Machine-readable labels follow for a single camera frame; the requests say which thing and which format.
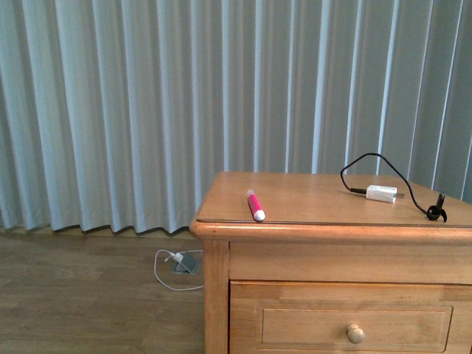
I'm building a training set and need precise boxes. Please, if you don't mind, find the pink marker with white caps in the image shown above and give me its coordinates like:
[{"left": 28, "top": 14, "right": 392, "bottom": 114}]
[{"left": 246, "top": 190, "right": 266, "bottom": 222}]

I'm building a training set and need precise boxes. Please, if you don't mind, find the wooden drawer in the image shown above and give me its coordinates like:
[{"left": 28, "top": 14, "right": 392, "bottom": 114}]
[{"left": 229, "top": 281, "right": 471, "bottom": 353}]

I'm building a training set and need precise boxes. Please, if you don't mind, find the round wooden drawer knob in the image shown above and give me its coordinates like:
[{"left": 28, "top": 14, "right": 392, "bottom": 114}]
[{"left": 346, "top": 324, "right": 366, "bottom": 344}]

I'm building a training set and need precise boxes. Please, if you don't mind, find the white floor plug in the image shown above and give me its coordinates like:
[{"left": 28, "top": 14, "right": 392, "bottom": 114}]
[{"left": 170, "top": 253, "right": 184, "bottom": 263}]

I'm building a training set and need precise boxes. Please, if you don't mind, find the open grey floor socket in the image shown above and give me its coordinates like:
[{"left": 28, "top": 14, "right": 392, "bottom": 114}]
[{"left": 171, "top": 252, "right": 200, "bottom": 274}]

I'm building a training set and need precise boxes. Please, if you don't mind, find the wooden nightstand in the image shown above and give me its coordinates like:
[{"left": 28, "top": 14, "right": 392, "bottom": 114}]
[{"left": 190, "top": 172, "right": 471, "bottom": 353}]

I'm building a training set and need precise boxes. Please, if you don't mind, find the white pleated curtain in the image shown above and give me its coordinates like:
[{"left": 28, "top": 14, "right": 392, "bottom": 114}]
[{"left": 1, "top": 1, "right": 471, "bottom": 232}]

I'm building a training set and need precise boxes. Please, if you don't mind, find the white power adapter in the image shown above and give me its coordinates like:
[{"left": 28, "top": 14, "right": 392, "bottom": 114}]
[{"left": 366, "top": 185, "right": 405, "bottom": 204}]

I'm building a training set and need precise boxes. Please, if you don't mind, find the white floor cable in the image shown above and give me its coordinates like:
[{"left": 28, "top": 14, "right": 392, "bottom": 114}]
[{"left": 153, "top": 249, "right": 205, "bottom": 291}]

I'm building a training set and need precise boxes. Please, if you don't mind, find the black charging cable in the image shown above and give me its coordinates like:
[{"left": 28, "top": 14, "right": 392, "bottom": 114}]
[{"left": 339, "top": 153, "right": 449, "bottom": 223}]

